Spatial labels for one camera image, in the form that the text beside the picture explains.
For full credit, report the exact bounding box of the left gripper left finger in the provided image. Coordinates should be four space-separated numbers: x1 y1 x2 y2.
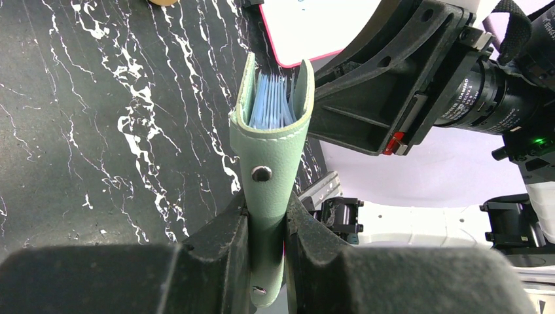
1 194 251 313

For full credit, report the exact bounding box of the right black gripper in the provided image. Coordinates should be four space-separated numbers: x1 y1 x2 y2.
308 1 492 156

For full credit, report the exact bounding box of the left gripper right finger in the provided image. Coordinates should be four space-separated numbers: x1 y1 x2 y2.
285 195 525 313

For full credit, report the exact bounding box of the mint green card holder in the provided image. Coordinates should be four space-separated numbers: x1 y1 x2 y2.
230 52 315 308

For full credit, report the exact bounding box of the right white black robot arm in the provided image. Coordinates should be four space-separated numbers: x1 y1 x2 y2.
309 1 554 254

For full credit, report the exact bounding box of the pink framed whiteboard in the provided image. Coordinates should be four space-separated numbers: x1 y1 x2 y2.
259 0 380 68

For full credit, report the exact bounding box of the tan oval tray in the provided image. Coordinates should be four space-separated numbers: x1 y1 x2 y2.
149 0 178 7

